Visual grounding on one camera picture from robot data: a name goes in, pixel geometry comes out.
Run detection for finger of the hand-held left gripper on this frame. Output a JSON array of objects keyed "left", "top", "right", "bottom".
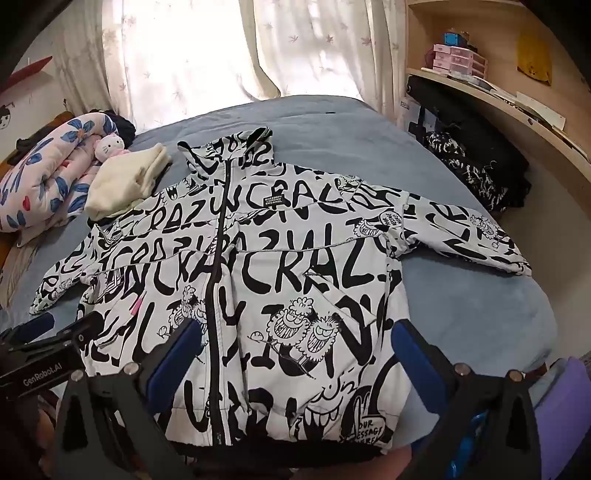
[
  {"left": 44, "top": 311, "right": 106, "bottom": 360},
  {"left": 0, "top": 313, "right": 57, "bottom": 346}
]

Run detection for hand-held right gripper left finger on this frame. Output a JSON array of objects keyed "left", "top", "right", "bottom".
[{"left": 55, "top": 316, "right": 208, "bottom": 480}]

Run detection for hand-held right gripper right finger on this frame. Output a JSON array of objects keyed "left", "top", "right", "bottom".
[{"left": 390, "top": 318, "right": 543, "bottom": 480}]

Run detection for black and white printed jacket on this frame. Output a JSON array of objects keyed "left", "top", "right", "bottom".
[{"left": 28, "top": 127, "right": 532, "bottom": 462}]

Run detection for black clothes pile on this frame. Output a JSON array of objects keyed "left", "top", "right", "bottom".
[{"left": 406, "top": 76, "right": 532, "bottom": 210}]

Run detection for pink floral quilt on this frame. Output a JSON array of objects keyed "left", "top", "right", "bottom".
[{"left": 0, "top": 113, "right": 121, "bottom": 234}]

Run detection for folded cream cloth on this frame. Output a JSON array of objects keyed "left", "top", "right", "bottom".
[{"left": 84, "top": 143, "right": 172, "bottom": 221}]

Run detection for purple cloth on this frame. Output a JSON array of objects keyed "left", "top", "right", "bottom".
[{"left": 531, "top": 355, "right": 591, "bottom": 480}]

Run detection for white cat plush toy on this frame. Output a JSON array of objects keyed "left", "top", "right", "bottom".
[{"left": 92, "top": 134, "right": 126, "bottom": 163}]

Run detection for black white patterned garment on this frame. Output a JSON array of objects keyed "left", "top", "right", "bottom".
[{"left": 425, "top": 131, "right": 509, "bottom": 213}]

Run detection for black fluffy cloth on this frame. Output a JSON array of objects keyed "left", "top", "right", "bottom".
[{"left": 99, "top": 109, "right": 137, "bottom": 144}]

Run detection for white box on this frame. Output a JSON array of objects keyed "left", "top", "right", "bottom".
[{"left": 398, "top": 99, "right": 421, "bottom": 132}]

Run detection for blue bed blanket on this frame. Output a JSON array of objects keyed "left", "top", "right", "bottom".
[{"left": 0, "top": 95, "right": 561, "bottom": 480}]

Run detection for white papers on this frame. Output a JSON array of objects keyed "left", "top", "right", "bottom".
[{"left": 489, "top": 88, "right": 566, "bottom": 132}]

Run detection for floral sheer curtain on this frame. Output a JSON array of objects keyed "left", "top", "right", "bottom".
[
  {"left": 51, "top": 0, "right": 259, "bottom": 134},
  {"left": 240, "top": 0, "right": 407, "bottom": 125}
]

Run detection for pink drawer organizer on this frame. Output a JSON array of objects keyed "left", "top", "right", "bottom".
[{"left": 431, "top": 44, "right": 489, "bottom": 77}]

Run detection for yellow hanging decoration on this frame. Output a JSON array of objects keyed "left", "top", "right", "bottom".
[{"left": 516, "top": 32, "right": 553, "bottom": 88}]

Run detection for wooden shelf unit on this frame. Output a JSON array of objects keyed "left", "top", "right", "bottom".
[{"left": 404, "top": 0, "right": 591, "bottom": 241}]

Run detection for red wall decoration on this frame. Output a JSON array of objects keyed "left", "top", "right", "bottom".
[{"left": 0, "top": 58, "right": 54, "bottom": 93}]

